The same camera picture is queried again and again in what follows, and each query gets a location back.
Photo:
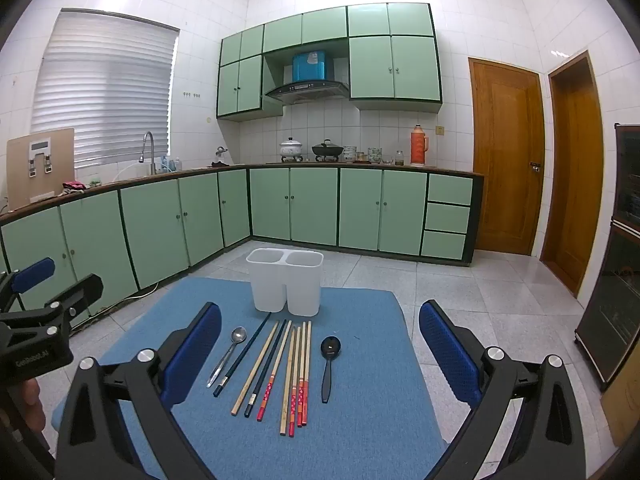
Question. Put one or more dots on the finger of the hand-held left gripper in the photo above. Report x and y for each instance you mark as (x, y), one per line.
(32, 269)
(80, 290)

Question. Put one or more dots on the cardboard box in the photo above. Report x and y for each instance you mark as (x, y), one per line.
(625, 405)

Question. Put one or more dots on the blue table mat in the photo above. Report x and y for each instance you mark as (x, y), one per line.
(375, 400)

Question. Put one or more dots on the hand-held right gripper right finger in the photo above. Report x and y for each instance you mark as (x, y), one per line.
(445, 355)

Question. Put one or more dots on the red patterned wooden chopstick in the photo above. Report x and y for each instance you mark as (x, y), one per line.
(294, 400)
(264, 405)
(305, 395)
(300, 395)

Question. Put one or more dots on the patterned bamboo chopstick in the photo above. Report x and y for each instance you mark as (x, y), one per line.
(285, 410)

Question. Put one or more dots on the range hood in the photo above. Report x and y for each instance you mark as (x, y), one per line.
(305, 91)

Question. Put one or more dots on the green lower kitchen cabinets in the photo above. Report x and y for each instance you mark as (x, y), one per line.
(310, 205)

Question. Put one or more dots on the white lidded pot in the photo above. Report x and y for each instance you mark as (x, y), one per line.
(291, 149)

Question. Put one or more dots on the closed wooden door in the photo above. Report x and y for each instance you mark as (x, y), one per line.
(505, 160)

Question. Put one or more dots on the orange thermos flask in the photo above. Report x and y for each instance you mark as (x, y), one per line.
(420, 147)

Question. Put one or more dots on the blue box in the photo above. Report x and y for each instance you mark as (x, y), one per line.
(310, 67)

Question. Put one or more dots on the white window blind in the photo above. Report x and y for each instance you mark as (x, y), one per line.
(100, 85)

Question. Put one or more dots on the black wok with lid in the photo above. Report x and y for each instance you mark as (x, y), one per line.
(327, 150)

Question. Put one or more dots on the wooden door with frame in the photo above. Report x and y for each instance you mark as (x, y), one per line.
(570, 185)

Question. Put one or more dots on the metal spoon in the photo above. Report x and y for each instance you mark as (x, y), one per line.
(239, 334)

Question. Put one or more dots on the person's left hand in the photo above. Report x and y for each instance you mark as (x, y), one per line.
(31, 402)

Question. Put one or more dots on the dark glass-front cabinet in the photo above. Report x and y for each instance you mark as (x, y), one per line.
(615, 310)

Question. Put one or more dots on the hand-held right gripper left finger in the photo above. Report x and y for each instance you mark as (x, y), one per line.
(195, 355)

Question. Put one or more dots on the wooden board with clips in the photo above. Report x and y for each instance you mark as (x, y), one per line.
(55, 170)

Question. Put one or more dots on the small glass jar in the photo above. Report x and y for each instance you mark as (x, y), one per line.
(399, 158)

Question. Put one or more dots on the steel kitchen faucet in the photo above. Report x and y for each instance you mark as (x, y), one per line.
(152, 157)

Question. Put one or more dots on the patterned ceramic jar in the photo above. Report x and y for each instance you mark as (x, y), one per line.
(374, 155)

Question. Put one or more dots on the black chopstick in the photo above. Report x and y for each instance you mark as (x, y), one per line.
(243, 355)
(266, 367)

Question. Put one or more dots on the red cloth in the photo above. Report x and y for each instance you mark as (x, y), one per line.
(73, 186)

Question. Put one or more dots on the plain wooden chopstick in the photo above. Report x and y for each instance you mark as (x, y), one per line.
(255, 368)

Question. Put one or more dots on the white double utensil holder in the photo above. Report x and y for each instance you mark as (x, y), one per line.
(280, 290)

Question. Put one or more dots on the black plastic spoon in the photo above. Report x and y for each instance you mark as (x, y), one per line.
(331, 347)

